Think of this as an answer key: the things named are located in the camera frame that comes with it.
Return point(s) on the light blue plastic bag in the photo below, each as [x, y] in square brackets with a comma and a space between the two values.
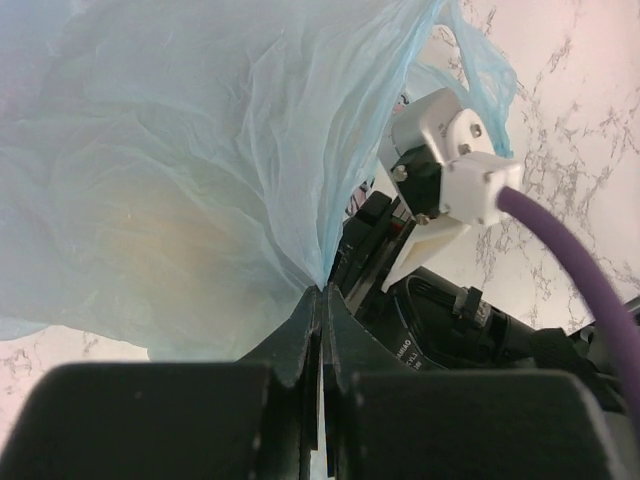
[174, 174]

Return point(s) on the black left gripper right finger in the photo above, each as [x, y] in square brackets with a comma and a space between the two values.
[349, 351]

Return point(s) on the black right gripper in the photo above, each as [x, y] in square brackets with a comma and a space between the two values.
[428, 322]

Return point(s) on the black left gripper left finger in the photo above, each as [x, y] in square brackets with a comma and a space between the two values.
[290, 406]

